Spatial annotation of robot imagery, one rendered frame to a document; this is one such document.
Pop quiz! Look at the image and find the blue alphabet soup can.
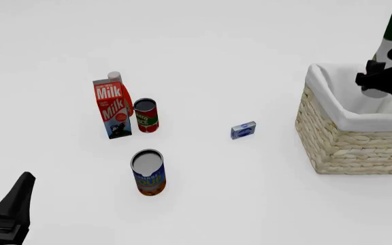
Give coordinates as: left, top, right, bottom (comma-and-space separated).
130, 148, 167, 197

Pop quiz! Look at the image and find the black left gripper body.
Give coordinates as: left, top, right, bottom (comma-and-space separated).
0, 218, 31, 245

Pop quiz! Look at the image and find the red ketchup bottle white cap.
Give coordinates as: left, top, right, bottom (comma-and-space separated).
107, 71, 135, 118

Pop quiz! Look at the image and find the red tomato sauce can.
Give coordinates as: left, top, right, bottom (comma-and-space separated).
133, 97, 160, 134

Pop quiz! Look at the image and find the woven basket with white liner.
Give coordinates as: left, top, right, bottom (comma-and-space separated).
294, 62, 392, 176

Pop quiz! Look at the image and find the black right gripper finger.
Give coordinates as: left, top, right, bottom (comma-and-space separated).
355, 59, 392, 92

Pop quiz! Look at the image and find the small blue cream cheese box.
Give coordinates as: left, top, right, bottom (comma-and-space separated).
230, 120, 257, 141

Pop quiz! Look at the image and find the red milk carton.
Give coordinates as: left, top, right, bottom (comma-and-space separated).
92, 78, 133, 140

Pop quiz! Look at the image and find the white green-capped salad dressing bottle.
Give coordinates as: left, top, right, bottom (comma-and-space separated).
360, 10, 392, 100

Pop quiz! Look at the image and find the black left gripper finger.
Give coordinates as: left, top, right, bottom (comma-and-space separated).
0, 171, 37, 227

